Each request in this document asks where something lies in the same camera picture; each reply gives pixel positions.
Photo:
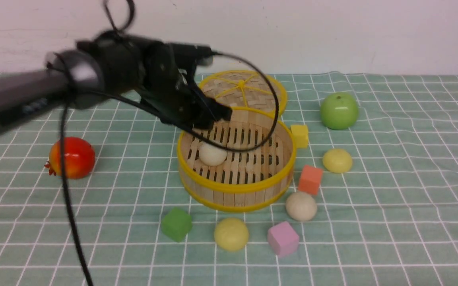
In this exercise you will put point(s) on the green apple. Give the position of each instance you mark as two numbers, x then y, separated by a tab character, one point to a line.
339	111

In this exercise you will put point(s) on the green cube block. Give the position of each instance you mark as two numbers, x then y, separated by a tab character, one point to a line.
176	224

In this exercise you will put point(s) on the yellow bun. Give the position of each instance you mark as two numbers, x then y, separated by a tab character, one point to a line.
337	161
231	234

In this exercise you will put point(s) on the woven bamboo steamer lid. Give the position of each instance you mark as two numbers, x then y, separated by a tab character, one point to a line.
239	88

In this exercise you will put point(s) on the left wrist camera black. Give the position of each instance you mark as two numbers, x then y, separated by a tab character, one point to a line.
189	55

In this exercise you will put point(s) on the white bun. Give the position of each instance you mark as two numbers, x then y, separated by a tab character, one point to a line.
301	206
211	155

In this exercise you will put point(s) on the pink cube block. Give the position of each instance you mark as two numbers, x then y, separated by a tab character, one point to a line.
283	239

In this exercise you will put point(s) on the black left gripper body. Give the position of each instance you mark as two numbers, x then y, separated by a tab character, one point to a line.
162	75

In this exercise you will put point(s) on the bamboo steamer tray yellow rim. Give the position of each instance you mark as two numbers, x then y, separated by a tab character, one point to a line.
245	181

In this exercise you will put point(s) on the yellow bun front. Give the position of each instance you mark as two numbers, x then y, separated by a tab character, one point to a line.
231	234

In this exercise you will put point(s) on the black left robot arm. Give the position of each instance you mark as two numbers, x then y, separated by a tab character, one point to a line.
111	65

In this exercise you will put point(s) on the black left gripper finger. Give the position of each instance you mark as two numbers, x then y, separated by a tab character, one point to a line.
187	106

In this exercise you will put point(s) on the yellow cube block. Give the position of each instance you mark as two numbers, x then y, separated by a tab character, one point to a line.
300	135

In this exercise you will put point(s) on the red pomegranate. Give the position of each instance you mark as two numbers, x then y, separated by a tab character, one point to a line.
79	158

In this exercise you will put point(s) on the orange cube block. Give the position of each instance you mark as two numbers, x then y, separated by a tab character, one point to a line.
310	180

